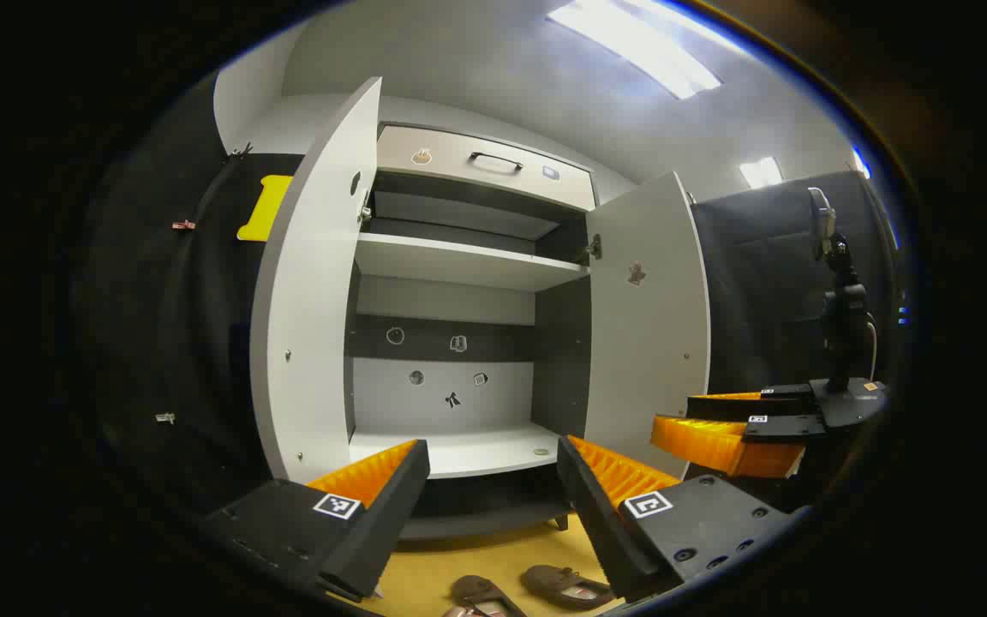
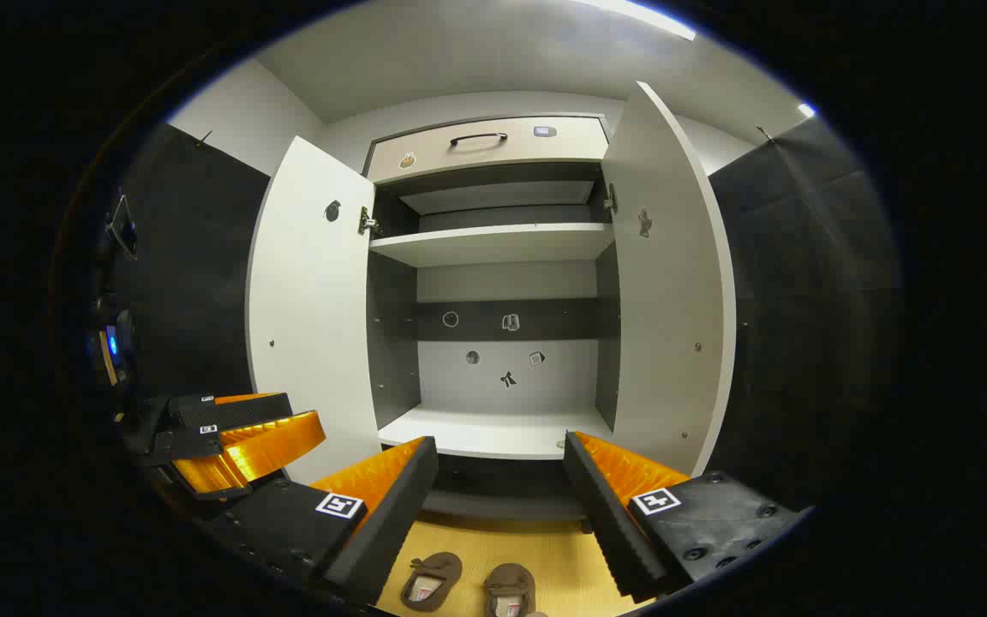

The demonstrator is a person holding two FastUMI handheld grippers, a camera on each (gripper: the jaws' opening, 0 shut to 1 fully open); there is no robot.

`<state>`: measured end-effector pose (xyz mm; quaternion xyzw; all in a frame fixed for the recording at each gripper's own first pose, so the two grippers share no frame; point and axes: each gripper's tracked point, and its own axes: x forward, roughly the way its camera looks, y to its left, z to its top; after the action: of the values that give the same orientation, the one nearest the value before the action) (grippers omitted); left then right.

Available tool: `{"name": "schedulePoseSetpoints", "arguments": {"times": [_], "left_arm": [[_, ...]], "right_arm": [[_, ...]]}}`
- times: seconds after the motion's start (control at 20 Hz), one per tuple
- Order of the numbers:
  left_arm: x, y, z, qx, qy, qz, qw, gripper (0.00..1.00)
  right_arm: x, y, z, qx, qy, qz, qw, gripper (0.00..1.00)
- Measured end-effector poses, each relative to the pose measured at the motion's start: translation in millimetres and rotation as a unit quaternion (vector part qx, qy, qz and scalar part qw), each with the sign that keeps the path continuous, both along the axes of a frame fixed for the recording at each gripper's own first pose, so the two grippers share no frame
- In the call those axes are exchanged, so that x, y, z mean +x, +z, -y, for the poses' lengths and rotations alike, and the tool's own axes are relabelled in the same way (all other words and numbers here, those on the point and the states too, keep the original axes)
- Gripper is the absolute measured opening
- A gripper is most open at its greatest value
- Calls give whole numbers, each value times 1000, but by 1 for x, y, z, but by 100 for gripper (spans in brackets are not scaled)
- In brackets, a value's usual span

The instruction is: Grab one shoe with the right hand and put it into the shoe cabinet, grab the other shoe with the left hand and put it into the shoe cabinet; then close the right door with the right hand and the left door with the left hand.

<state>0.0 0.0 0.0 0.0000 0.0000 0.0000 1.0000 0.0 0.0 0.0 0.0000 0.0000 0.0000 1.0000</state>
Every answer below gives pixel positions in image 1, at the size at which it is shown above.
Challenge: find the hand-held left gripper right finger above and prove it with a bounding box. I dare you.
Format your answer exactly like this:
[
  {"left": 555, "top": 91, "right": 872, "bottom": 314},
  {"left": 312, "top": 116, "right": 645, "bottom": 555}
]
[{"left": 556, "top": 434, "right": 803, "bottom": 602}]

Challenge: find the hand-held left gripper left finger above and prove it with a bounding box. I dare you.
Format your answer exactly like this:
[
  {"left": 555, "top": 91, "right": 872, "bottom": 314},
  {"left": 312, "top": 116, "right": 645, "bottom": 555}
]
[{"left": 202, "top": 439, "right": 431, "bottom": 602}]

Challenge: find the brown fuzzy shoe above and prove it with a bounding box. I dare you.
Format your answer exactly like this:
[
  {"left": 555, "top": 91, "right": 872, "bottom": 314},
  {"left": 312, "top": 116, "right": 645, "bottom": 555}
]
[
  {"left": 442, "top": 576, "right": 529, "bottom": 617},
  {"left": 521, "top": 566, "right": 614, "bottom": 611}
]

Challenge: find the white shoe cabinet door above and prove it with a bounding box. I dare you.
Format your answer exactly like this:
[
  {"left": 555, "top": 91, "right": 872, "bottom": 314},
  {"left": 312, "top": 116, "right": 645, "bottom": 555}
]
[
  {"left": 583, "top": 171, "right": 711, "bottom": 479},
  {"left": 249, "top": 77, "right": 383, "bottom": 485}
]

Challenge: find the white grey shoe cabinet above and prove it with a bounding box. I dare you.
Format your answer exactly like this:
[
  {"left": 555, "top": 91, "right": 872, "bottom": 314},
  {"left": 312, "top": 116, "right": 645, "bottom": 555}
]
[{"left": 344, "top": 124, "right": 597, "bottom": 541}]

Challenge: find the long ceiling light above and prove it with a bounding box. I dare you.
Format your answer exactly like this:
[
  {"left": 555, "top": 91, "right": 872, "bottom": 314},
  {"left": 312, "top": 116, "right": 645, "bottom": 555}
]
[{"left": 545, "top": 0, "right": 721, "bottom": 99}]

